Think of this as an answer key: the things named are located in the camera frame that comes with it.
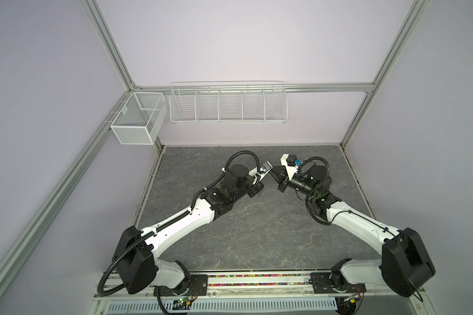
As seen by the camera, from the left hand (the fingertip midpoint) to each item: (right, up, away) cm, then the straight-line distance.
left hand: (261, 173), depth 75 cm
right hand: (+2, +3, -1) cm, 4 cm away
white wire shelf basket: (-14, +35, +23) cm, 44 cm away
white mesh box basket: (-61, +28, +26) cm, 72 cm away
